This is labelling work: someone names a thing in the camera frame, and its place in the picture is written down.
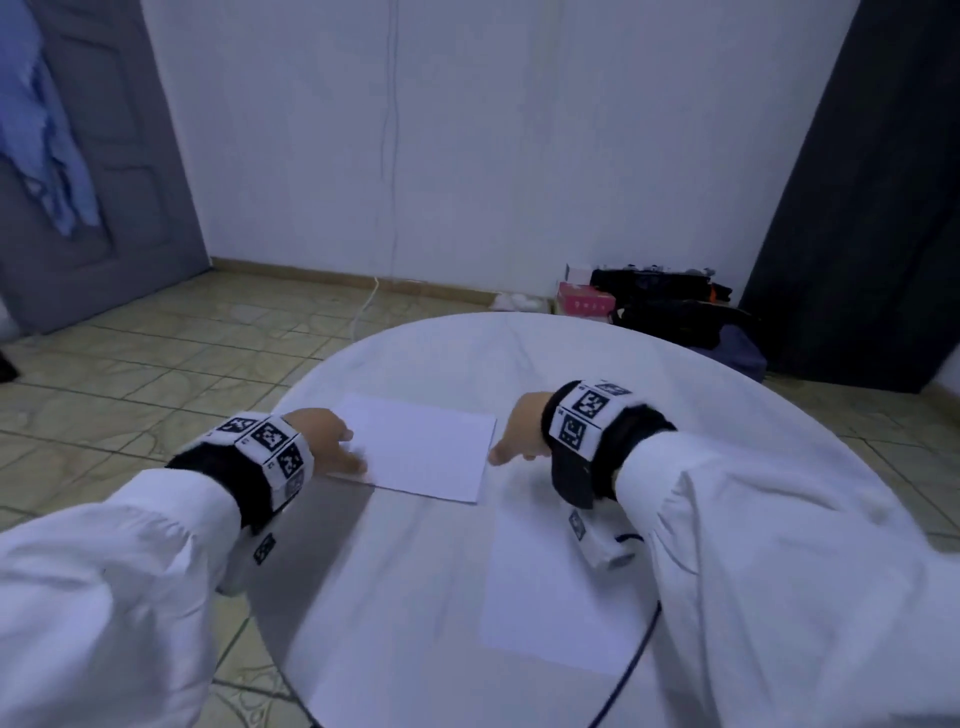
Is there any person's left hand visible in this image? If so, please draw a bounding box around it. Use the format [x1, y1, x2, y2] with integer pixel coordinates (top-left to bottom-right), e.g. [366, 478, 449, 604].
[282, 406, 368, 482]

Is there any person's right hand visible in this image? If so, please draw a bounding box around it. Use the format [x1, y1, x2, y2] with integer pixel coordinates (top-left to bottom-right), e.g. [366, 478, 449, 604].
[487, 391, 560, 467]

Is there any white paper stack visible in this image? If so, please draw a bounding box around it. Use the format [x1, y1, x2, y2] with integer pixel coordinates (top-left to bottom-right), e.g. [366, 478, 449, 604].
[333, 393, 497, 504]

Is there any single white paper sheet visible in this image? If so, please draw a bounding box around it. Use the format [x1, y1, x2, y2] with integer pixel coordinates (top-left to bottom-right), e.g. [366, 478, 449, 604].
[480, 465, 662, 677]

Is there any person's left forearm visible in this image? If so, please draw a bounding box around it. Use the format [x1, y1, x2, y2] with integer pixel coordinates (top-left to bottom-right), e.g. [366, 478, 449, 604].
[0, 468, 245, 728]

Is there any person's right forearm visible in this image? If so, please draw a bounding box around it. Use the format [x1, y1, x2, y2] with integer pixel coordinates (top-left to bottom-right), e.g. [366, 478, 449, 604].
[615, 430, 960, 728]

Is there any black right wristband with markers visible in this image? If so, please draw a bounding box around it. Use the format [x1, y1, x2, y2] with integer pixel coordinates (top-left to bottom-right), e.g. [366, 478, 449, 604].
[541, 378, 678, 509]

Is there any black wristband with markers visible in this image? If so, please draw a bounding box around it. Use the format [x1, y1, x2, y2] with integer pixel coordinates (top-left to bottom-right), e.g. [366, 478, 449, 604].
[541, 378, 678, 509]
[165, 411, 312, 530]

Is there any black left wristband with markers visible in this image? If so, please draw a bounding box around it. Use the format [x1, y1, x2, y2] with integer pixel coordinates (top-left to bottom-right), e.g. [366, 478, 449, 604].
[165, 411, 312, 530]

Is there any white item on floor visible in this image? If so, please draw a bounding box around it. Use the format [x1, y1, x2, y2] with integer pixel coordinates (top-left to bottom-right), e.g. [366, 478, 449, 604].
[490, 291, 554, 314]

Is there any pink box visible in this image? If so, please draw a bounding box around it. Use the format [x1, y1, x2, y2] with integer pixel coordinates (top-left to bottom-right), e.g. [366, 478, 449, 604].
[555, 279, 618, 323]

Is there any black bag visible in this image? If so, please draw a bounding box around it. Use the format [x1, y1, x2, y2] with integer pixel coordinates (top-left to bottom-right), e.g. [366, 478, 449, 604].
[589, 265, 747, 350]

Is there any blue suitcase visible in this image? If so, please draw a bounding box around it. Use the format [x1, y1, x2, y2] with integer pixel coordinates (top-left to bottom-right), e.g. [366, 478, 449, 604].
[705, 322, 770, 383]

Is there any grey door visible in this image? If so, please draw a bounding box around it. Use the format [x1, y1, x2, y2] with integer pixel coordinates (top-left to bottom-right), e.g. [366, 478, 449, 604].
[0, 0, 212, 336]

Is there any black wardrobe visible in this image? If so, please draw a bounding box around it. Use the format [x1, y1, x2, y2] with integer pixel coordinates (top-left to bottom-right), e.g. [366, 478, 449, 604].
[742, 0, 960, 395]

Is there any blue hanging cloth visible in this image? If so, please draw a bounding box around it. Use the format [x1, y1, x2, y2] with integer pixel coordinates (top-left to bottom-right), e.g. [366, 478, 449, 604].
[0, 0, 104, 239]

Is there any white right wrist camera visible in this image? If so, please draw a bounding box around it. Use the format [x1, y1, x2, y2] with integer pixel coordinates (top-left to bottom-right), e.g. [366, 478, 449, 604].
[565, 502, 642, 572]

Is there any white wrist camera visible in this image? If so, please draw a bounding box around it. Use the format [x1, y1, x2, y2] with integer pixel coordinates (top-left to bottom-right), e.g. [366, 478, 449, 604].
[565, 502, 642, 572]
[217, 517, 287, 599]

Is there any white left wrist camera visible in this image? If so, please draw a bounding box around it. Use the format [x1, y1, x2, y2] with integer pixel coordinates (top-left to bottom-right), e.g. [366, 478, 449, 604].
[217, 517, 287, 599]

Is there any black right camera cable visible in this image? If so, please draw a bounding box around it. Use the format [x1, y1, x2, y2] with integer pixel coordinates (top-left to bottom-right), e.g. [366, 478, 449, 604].
[585, 600, 665, 728]

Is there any white wall cable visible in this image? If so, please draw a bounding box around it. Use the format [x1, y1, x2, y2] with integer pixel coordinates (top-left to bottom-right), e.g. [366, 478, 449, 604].
[360, 0, 404, 309]

